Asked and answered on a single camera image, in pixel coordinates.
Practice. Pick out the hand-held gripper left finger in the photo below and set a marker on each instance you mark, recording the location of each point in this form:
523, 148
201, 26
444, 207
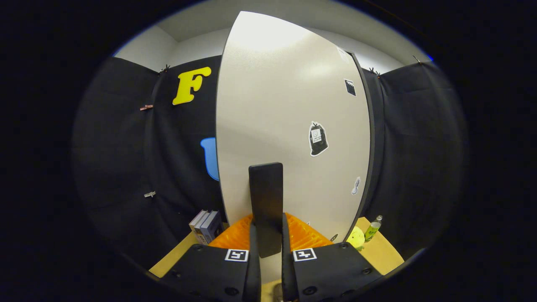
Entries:
254, 277

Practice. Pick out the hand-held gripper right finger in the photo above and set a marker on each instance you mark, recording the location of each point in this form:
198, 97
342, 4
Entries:
288, 277

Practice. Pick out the white spine book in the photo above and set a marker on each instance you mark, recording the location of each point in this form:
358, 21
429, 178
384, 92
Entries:
202, 224

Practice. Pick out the yellow pineapple plush toy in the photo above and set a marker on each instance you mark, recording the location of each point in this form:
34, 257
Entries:
356, 239

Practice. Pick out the green label plastic bottle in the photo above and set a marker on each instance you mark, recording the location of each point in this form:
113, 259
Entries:
371, 230

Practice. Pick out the white cloth clip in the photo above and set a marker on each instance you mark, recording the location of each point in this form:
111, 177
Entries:
149, 194

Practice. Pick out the black backdrop cloth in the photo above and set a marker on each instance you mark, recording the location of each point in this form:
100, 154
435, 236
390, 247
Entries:
113, 167

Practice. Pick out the red cloth clip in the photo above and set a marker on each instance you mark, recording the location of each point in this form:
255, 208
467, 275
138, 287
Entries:
146, 107

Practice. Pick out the black cloth clip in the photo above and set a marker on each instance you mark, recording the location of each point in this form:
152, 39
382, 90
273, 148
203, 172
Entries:
416, 59
374, 71
165, 68

